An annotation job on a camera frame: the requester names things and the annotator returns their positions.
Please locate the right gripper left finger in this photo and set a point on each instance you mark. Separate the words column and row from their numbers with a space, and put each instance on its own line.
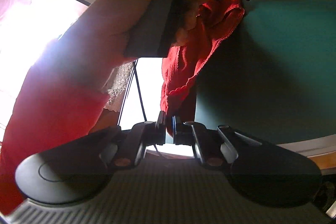
column 80, row 169

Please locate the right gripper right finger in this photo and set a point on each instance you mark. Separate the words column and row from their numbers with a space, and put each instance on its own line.
column 258, row 170

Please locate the red knit garment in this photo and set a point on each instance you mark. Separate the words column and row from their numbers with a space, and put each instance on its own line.
column 216, row 21

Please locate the person's left forearm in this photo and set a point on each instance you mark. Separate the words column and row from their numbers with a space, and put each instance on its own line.
column 102, row 29

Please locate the person's red shirt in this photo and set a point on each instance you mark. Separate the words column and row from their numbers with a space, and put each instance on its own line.
column 60, row 100

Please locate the green mat with metal frame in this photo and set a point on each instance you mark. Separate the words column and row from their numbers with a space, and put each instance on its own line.
column 274, row 77

